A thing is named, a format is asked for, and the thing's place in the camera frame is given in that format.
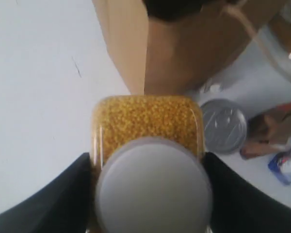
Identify small white blue carton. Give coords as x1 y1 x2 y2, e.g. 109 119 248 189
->
268 144 291 186

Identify brown paper shopping bag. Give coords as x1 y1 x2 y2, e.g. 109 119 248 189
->
93 0 285 95

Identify dark can with pull-tab lid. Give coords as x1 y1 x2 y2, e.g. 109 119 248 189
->
201 99 247 155

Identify brown kraft stand-up pouch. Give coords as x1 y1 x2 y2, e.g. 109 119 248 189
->
240 102 291 159

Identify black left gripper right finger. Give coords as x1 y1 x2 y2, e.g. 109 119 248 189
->
202 152 291 233

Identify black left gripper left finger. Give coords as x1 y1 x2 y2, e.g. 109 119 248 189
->
0 153 91 233

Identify yellow grain plastic jar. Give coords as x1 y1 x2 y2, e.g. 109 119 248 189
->
89 96 213 233

